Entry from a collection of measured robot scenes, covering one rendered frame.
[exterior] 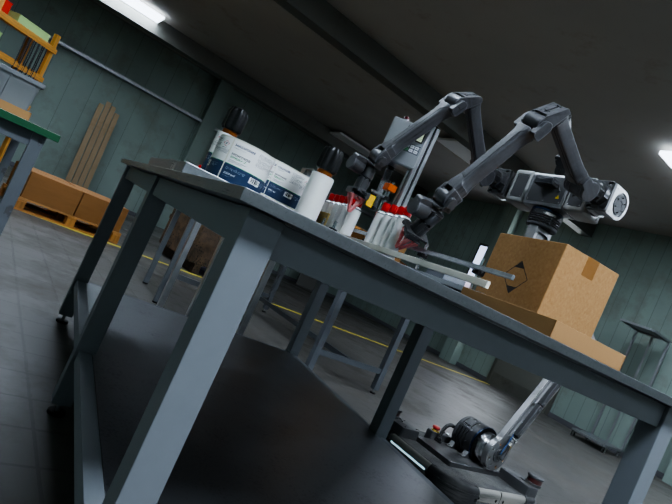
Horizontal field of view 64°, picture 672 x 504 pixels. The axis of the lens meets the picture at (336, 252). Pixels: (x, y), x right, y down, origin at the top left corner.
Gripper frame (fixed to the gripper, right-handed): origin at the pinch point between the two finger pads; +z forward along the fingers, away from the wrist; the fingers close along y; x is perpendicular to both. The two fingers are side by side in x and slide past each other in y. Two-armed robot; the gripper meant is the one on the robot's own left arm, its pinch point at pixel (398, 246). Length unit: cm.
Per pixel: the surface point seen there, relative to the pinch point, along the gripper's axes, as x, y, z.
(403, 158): -52, -7, -7
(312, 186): -20.0, 31.2, 7.9
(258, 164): -11, 55, 5
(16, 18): -556, 222, 323
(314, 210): -14.2, 26.9, 12.8
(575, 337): 71, 5, -45
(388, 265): 77, 58, -43
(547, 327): 70, 12, -44
